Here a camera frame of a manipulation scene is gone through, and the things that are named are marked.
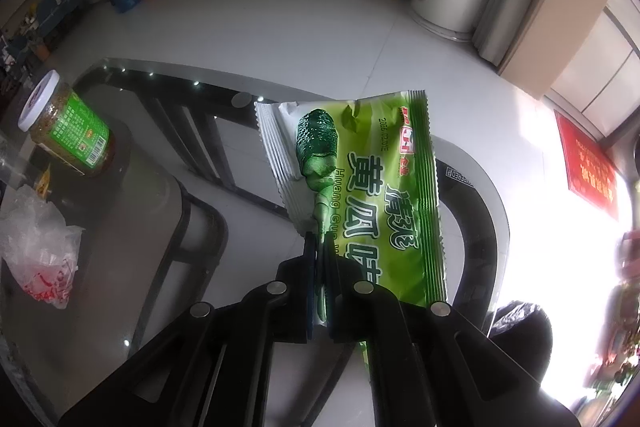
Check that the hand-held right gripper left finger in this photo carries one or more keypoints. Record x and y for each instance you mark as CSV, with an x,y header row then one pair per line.
x,y
312,317

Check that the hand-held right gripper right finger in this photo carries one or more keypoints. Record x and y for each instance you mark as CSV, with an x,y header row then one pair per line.
x,y
345,322

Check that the green snack packet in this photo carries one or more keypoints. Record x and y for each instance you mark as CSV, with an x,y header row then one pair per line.
x,y
380,187

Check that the round bin with black liner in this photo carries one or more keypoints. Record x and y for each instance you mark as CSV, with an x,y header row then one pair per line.
x,y
525,337

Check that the white plastic bag red print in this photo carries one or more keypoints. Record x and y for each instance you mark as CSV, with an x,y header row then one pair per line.
x,y
35,247

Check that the glass jar green label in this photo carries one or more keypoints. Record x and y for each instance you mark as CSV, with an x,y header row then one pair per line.
x,y
80,132

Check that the glass coffee table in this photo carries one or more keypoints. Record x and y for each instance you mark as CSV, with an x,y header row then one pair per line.
x,y
175,257

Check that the group of potted plants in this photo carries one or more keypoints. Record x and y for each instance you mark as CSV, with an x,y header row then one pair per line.
x,y
625,307

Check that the red doormat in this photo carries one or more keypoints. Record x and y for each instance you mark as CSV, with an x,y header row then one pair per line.
x,y
590,167

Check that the yellow snack wrapper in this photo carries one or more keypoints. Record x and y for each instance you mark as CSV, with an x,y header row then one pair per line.
x,y
45,182

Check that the white sink cabinet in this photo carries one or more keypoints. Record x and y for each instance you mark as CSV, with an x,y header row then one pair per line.
x,y
600,72

